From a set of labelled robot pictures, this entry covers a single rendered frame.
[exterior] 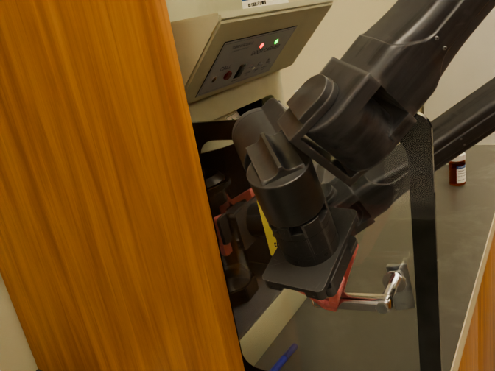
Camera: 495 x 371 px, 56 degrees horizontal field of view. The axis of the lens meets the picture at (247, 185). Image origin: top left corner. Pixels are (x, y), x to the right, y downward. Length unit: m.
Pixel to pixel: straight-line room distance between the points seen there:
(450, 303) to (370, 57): 0.67
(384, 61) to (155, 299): 0.42
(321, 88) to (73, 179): 0.39
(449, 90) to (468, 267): 2.66
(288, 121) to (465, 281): 0.73
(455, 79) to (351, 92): 3.29
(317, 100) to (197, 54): 0.23
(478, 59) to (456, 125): 2.91
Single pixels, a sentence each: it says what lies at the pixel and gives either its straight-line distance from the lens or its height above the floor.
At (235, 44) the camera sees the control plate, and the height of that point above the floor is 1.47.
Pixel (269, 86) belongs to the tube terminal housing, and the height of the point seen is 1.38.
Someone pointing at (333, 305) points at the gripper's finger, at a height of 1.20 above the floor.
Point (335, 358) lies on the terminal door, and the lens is 0.65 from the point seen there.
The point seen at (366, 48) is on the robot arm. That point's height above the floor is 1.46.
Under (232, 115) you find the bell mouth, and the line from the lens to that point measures 0.78.
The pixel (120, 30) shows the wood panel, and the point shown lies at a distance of 0.51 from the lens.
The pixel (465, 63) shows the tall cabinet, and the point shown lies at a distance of 3.62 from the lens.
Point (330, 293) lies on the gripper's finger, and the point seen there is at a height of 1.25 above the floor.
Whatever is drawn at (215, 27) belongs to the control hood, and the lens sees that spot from 0.53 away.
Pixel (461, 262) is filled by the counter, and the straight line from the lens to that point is 1.11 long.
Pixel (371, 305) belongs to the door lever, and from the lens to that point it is 0.51.
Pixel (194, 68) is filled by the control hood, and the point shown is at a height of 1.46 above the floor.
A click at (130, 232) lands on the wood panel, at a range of 0.60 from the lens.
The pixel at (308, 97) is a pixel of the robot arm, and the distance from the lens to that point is 0.37.
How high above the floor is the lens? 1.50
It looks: 19 degrees down
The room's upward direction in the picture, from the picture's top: 10 degrees counter-clockwise
